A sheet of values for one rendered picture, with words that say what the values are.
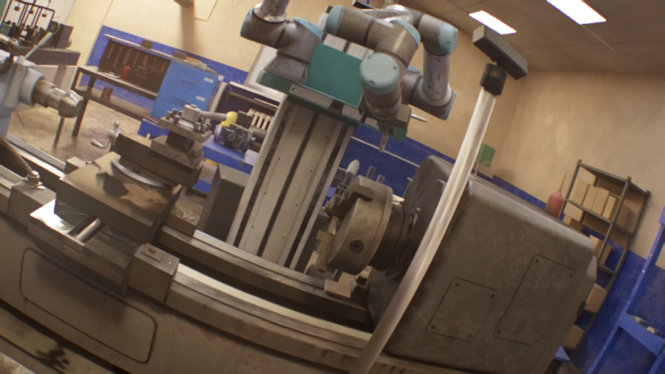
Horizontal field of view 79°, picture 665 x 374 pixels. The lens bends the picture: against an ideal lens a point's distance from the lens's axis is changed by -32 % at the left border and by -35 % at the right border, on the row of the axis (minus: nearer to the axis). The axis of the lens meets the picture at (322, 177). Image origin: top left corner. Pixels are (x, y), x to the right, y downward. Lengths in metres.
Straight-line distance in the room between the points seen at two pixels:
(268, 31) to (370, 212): 1.11
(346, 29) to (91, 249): 0.82
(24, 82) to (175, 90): 1.98
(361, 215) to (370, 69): 0.36
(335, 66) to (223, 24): 6.21
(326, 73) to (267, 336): 1.45
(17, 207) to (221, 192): 1.57
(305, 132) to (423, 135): 6.32
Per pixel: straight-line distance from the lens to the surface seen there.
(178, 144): 1.71
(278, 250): 2.71
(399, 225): 1.48
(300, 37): 2.31
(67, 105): 1.58
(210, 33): 8.63
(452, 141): 8.97
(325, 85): 2.50
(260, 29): 2.30
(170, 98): 3.46
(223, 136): 3.49
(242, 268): 1.66
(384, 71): 1.27
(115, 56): 5.90
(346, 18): 1.37
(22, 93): 1.65
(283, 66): 2.29
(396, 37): 1.33
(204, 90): 3.42
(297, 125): 2.58
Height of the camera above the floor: 1.37
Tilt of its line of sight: 8 degrees down
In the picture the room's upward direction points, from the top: 23 degrees clockwise
